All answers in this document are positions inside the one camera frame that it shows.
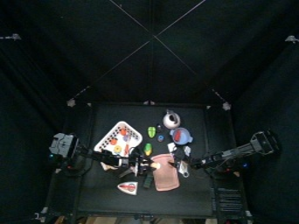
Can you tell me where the grey white toy utensil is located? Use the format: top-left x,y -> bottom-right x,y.
179,160 -> 193,179

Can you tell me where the black rectangular toy block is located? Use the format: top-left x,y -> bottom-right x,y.
142,173 -> 155,189

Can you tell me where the pink cutting board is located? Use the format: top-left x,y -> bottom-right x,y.
150,153 -> 182,193

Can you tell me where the green yellow toy corn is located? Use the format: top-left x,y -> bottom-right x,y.
143,143 -> 155,157

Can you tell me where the blue toy bowl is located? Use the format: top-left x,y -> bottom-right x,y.
170,127 -> 194,146

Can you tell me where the red toy food piece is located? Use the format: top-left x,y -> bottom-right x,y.
173,129 -> 183,142

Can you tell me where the beige toy bread piece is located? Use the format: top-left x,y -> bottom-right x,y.
99,162 -> 119,172

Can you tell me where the white red toy pizza slice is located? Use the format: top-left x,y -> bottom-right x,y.
117,181 -> 139,196

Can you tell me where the white perforated basket tray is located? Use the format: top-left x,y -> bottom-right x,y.
94,121 -> 145,158

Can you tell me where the white text label sticker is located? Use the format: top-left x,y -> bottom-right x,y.
217,187 -> 246,214

